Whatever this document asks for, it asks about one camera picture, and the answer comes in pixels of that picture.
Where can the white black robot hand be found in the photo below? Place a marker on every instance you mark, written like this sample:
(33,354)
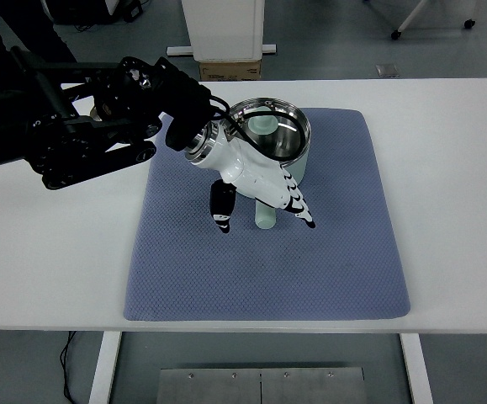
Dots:
(255,177)

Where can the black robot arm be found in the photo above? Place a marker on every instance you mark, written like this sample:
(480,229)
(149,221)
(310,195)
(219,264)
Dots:
(100,109)

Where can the glass lid with green knob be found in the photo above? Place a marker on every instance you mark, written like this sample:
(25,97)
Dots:
(262,126)

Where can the blue textured mat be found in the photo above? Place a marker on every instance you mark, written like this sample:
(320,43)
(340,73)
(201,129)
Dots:
(268,273)

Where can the brown cardboard box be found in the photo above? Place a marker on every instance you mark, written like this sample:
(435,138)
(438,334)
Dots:
(230,70)

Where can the white panel stand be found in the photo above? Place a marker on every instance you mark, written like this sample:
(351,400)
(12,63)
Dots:
(226,29)

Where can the grey floor socket plate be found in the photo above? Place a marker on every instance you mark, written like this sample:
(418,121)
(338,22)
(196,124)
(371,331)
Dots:
(387,70)

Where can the grey metal plate with screws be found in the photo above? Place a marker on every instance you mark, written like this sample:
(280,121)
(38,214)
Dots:
(226,387)

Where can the white table leg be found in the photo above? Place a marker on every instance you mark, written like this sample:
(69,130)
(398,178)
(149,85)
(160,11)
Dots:
(104,366)
(417,370)

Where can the white wheeled frame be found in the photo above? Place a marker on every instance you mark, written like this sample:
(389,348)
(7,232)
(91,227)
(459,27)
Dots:
(411,14)

